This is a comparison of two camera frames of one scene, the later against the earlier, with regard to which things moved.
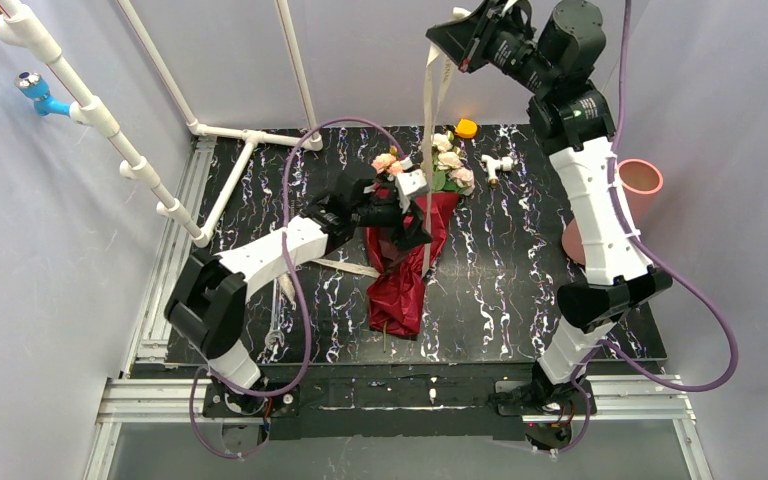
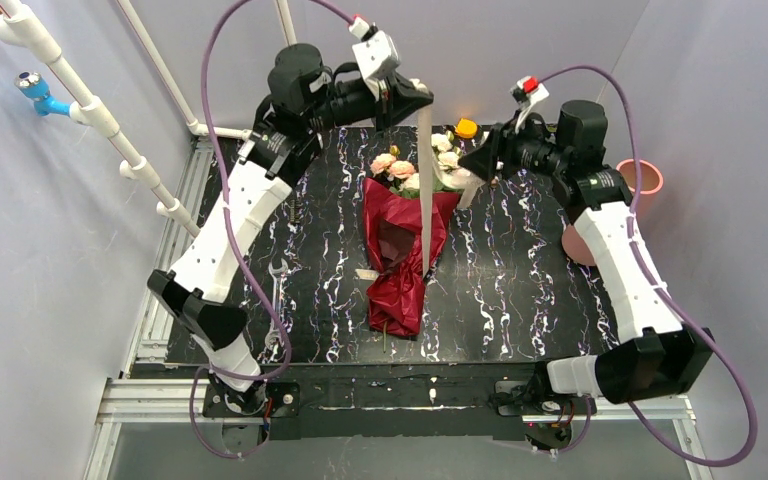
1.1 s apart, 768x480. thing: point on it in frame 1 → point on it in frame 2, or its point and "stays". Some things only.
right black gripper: [475, 37] → [500, 148]
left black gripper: [401, 216] → [389, 100]
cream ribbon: [438, 65] → [462, 181]
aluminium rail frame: [146, 391] stays
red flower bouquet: [400, 267] stays
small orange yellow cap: [466, 128] stays
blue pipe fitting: [32, 86] stays
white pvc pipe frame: [14, 28] stays
